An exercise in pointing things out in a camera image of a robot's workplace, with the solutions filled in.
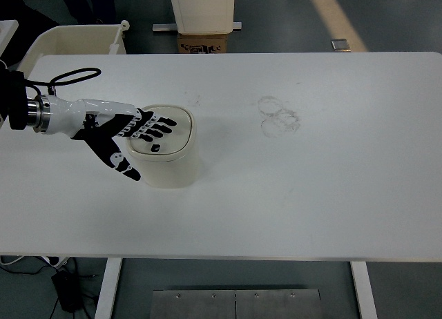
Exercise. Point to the white side table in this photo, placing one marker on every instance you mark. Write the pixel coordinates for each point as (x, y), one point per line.
(7, 30)

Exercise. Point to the white table leg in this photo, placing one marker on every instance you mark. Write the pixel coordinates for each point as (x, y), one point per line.
(364, 291)
(107, 288)

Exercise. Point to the cream plastic open crate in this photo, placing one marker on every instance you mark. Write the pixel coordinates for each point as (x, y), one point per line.
(72, 39)

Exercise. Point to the cream lidded trash bin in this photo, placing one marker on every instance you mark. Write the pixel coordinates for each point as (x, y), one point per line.
(165, 160)

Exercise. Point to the white tall bin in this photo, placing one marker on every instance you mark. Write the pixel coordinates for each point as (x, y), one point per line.
(203, 8)

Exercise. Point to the small grey floor plate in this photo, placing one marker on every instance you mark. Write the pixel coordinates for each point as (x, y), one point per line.
(340, 45)

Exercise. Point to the brown cardboard box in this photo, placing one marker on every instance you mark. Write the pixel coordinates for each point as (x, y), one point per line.
(202, 44)

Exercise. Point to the black power adapter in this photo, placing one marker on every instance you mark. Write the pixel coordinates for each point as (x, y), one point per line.
(67, 291)

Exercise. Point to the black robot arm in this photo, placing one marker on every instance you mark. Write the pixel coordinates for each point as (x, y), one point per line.
(17, 105)

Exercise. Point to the grey metal plate with screws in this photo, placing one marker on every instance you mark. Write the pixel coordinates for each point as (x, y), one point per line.
(207, 305)

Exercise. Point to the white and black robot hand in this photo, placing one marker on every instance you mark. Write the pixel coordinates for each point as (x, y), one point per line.
(100, 132)

